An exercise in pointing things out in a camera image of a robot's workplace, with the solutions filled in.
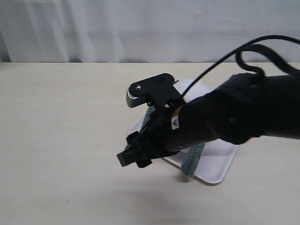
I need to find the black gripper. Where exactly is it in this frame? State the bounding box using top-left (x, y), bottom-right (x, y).
top-left (117, 105), bottom-right (211, 168)

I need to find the green fuzzy scarf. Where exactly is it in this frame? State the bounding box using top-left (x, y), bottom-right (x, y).
top-left (139, 106), bottom-right (206, 178)

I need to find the white plush snowman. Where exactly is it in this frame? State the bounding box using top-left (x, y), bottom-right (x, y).
top-left (174, 78), bottom-right (211, 103)

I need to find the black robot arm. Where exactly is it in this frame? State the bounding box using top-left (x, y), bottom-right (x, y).
top-left (117, 73), bottom-right (300, 168)

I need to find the white square tray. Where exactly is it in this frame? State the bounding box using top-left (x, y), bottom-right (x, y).
top-left (128, 114), bottom-right (240, 187)

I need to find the white curtain backdrop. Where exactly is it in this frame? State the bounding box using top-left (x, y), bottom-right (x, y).
top-left (0, 0), bottom-right (300, 63)

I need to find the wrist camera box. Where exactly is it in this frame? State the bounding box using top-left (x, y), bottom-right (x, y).
top-left (126, 73), bottom-right (185, 110)

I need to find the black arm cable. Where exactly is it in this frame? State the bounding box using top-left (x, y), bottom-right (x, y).
top-left (181, 35), bottom-right (300, 98)

